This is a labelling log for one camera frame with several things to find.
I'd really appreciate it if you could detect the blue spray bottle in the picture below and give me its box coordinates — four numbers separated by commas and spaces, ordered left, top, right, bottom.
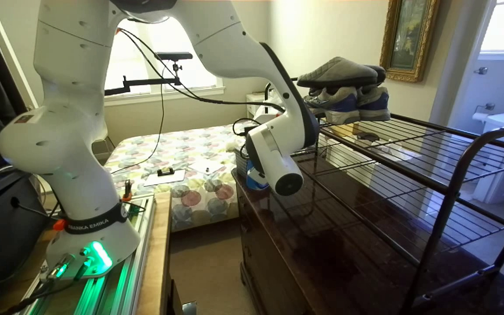
233, 148, 273, 195

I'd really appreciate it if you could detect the bed with floral cover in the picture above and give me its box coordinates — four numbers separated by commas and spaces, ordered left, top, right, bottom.
104, 120, 254, 234

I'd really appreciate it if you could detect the grey slip-on shoe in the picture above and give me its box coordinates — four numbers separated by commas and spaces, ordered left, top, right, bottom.
296, 54, 366, 125
347, 62, 394, 124

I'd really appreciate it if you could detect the dark wooden dresser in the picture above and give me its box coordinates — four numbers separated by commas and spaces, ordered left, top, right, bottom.
233, 150, 504, 315

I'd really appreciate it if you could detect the light wooden table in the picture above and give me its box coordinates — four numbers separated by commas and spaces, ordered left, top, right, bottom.
135, 188, 175, 315

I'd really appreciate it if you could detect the gold framed picture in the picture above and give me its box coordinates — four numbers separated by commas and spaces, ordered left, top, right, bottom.
378, 0, 443, 83

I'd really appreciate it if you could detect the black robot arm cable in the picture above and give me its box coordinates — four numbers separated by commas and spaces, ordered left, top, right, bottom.
118, 24, 289, 176

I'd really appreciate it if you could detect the black camera on mount arm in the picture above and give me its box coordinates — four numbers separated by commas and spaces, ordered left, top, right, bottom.
102, 48, 196, 97

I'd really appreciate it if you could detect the black metal wire rack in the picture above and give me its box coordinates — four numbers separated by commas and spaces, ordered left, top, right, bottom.
289, 111, 504, 315

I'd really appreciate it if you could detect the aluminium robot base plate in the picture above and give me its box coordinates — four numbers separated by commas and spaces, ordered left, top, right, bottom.
21, 194, 158, 315

